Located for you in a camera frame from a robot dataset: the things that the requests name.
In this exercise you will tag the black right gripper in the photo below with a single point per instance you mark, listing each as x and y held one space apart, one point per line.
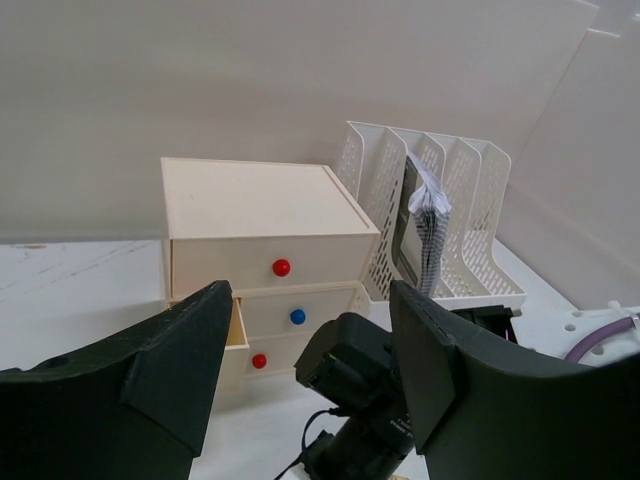
350 362

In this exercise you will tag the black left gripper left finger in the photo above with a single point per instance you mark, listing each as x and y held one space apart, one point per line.
134 405

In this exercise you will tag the white plastic file organizer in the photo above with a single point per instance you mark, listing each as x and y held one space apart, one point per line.
474 175

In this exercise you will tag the cream wooden drawer cabinet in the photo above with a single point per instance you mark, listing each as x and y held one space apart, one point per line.
289 238

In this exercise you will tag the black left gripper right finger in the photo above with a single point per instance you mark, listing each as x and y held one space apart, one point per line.
481 407

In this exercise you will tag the grey setup guide booklet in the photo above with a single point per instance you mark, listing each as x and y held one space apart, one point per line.
421 227

